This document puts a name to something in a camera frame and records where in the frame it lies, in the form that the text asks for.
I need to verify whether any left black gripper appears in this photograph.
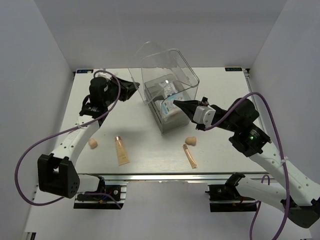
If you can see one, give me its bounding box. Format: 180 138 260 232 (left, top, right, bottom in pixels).
103 75 141 107

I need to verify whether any white sachet packet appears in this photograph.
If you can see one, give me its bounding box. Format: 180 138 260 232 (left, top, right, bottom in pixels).
155 80 179 100
155 98 181 121

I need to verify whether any clear plastic organizer box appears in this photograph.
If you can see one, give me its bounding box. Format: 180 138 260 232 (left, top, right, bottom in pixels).
128 41 200 135

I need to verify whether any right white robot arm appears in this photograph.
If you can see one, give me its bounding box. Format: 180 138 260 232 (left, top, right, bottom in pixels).
173 97 320 229

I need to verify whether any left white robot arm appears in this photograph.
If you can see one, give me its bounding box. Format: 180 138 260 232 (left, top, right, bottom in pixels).
37 76 140 200

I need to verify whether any beige sponge near centre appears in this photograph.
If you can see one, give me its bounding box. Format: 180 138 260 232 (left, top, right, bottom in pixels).
184 136 197 146

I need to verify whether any beige sponge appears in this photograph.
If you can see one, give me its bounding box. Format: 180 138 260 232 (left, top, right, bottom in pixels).
184 136 197 146
88 138 98 149

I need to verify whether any left blue table label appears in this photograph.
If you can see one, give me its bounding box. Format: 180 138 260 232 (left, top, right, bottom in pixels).
76 69 94 74

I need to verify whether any blue table label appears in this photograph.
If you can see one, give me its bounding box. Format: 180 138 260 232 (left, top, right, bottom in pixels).
76 69 94 74
224 67 243 72

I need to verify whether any thin gold cream tube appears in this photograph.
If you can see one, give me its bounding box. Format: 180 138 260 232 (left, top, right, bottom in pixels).
182 144 197 169

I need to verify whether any right blue table label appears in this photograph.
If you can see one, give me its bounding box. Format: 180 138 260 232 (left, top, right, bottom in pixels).
224 67 243 72

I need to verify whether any beige sponge at left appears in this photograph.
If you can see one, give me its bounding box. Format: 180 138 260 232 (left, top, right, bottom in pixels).
88 138 98 149

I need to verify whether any wide gold cream tube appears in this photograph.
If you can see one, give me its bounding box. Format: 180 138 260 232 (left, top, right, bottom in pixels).
114 136 130 166

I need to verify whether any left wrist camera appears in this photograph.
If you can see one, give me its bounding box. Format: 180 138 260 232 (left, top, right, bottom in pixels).
95 68 112 81

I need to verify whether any aluminium front rail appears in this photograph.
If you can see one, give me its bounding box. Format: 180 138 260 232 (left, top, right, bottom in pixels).
46 172 270 184

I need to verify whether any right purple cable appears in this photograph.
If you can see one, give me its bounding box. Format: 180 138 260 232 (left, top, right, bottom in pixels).
204 91 292 240

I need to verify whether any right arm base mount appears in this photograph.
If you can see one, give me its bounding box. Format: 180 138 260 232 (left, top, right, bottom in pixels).
205 184 258 213

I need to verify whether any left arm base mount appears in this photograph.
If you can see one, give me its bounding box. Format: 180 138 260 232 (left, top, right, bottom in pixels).
73 181 127 210

